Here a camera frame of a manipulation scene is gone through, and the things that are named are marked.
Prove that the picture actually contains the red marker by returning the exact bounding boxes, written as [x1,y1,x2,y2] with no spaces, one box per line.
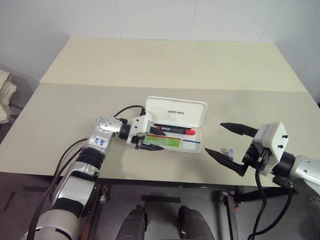
[153,123,197,137]

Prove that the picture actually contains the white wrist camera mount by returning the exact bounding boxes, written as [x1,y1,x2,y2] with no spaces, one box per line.
[125,115,154,145]
[253,121,290,176]

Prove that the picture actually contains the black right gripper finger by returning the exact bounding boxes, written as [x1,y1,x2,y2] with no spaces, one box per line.
[219,121,259,138]
[204,147,248,178]

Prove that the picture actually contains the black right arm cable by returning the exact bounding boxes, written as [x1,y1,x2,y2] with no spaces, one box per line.
[248,166,294,240]

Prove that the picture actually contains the beige crumpled cloth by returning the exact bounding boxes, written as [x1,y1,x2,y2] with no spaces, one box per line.
[0,69,18,125]

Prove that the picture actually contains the small purple white object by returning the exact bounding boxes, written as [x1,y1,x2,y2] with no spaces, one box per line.
[222,148,236,161]

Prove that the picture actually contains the white hard pencil case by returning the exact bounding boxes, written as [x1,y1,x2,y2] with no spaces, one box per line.
[124,96,209,154]

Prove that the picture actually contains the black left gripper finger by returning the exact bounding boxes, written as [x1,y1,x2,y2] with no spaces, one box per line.
[149,126,167,137]
[140,142,166,153]

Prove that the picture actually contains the dark rounded shape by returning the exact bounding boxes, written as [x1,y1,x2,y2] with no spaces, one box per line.
[177,205,214,240]
[116,204,149,240]

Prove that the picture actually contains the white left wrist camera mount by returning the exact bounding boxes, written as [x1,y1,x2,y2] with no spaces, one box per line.
[125,115,154,145]

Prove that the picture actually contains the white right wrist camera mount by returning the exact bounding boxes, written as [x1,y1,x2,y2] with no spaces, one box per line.
[253,121,290,176]

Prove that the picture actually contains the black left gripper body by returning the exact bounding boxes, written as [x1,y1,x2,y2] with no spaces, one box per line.
[130,134,147,151]

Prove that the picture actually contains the black floor tape strip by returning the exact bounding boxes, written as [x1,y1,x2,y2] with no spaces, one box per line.
[140,195,182,204]

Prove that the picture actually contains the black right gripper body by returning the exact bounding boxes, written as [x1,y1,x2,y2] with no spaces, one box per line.
[241,139,272,172]

